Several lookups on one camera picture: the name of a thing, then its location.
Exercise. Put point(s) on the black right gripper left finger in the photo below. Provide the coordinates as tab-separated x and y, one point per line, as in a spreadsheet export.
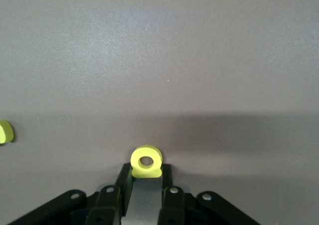
124	185

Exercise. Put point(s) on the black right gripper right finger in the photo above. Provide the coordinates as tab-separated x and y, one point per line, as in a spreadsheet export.
167	182

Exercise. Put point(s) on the yellow foam letter a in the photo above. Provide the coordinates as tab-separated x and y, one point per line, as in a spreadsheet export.
147	172

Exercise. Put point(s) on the yellow foam letter s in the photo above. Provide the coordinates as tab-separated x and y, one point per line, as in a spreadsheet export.
5	133

